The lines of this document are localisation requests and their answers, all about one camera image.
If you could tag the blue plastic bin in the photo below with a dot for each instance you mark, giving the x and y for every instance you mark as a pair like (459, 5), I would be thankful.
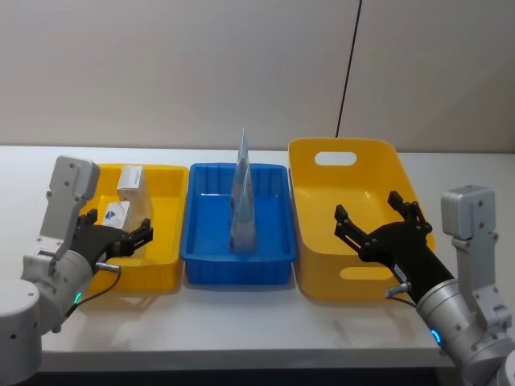
(209, 229)

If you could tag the small yellow plastic bin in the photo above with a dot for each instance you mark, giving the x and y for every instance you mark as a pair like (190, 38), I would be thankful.
(165, 225)

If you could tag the white box blue logo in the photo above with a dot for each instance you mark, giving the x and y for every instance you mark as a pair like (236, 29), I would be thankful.
(114, 215)

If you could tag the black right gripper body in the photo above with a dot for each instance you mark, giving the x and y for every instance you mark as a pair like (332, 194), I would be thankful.
(406, 249)

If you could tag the blue and white pouch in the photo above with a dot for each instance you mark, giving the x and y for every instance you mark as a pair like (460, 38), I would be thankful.
(242, 217)

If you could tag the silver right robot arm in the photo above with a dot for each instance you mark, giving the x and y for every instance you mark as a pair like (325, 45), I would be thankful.
(466, 305)

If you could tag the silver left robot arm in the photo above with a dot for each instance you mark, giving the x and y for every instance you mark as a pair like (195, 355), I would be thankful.
(24, 297)

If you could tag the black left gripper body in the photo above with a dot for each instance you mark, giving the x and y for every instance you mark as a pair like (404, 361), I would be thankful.
(98, 243)

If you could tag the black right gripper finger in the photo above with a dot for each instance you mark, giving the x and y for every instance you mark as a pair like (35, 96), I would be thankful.
(410, 211)
(350, 227)

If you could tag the white box plain top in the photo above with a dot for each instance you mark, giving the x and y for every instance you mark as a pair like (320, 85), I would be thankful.
(130, 181)

